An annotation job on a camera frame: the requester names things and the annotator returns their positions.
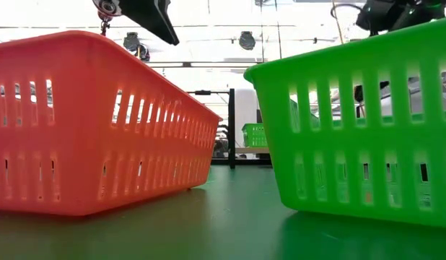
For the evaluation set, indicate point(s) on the large orange plastic basket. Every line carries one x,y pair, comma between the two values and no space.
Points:
64,144

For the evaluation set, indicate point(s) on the person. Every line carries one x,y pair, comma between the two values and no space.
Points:
221,148

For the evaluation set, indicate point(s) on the light wooden shelf board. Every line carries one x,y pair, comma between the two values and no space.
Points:
252,150

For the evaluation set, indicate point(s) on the white building column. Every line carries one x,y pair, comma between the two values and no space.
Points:
246,108

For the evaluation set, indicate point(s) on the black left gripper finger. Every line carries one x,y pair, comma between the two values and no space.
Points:
154,18

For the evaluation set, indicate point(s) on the large green plastic basket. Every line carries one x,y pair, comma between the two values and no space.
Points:
353,162

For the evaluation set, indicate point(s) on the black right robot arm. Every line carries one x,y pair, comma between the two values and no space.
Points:
425,12

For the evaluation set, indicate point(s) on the black aluminium table frame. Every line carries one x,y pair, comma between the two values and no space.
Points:
244,161

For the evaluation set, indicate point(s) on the small green plastic basket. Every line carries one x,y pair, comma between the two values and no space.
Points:
253,135

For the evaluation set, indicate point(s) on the black metal shelf frame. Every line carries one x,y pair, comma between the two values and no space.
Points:
231,126

